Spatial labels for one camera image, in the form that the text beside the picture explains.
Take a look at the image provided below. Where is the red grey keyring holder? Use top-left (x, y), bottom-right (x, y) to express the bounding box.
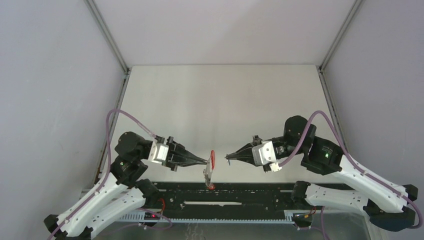
top-left (203, 150), bottom-right (216, 190)

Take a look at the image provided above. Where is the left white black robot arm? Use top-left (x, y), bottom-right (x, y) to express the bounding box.
top-left (43, 131), bottom-right (215, 240)

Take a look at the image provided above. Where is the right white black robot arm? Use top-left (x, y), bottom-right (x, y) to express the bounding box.
top-left (226, 115), bottom-right (423, 232)

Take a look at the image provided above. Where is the left circuit board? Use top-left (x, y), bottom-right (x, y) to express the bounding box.
top-left (143, 212), bottom-right (162, 221)

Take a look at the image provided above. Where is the circuit board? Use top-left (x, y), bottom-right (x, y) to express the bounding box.
top-left (143, 212), bottom-right (162, 221)
top-left (292, 214), bottom-right (313, 222)

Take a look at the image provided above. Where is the right circuit board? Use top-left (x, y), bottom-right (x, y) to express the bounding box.
top-left (292, 214), bottom-right (313, 222)

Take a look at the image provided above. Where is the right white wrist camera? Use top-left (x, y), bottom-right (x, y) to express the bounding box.
top-left (252, 140), bottom-right (282, 172)

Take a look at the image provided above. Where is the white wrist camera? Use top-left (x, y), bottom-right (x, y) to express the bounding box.
top-left (252, 140), bottom-right (282, 172)
top-left (147, 141), bottom-right (169, 165)

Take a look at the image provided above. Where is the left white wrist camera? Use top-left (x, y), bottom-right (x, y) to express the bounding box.
top-left (147, 141), bottom-right (169, 165)

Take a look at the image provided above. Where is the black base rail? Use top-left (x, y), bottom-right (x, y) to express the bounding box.
top-left (112, 180), bottom-right (325, 220)

